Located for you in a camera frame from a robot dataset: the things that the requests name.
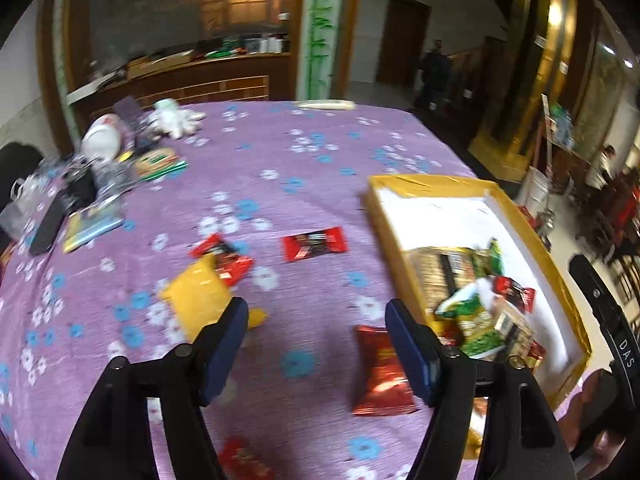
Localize green pea snack packet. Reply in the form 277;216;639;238
434;280;504;360

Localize yellow snack packet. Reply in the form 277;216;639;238
160;254;238;342

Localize red foil snack bag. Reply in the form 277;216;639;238
352;325;418;416

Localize red packet at table edge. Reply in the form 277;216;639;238
218;438;274;480

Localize brown cracker packet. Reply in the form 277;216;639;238
407;247;480;313

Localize yellow taped white box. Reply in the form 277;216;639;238
363;173;592;460

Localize red candy wrapper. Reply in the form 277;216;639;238
282;226;348;262
190;234;254;287

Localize red snack packet in box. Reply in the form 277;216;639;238
492;276;535;313

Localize purple floral tablecloth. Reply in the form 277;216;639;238
0;100;582;480

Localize yellow blue booklet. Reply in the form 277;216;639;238
63;202;124;254

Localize black phone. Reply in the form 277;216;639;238
29;191;67;257

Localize white bucket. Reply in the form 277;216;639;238
516;167;549;217

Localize green tea box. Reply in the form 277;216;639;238
134;148;188;181

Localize seated person in white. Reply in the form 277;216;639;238
586;144;616;191

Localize white cup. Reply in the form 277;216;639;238
80;114;124;162

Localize white work gloves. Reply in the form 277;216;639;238
148;99;206;140

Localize wooden cabinet counter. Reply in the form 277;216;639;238
70;53;295;112

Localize white remote control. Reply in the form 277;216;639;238
294;100;357;112

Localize bamboo painted pillar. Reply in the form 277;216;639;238
296;0;343;100

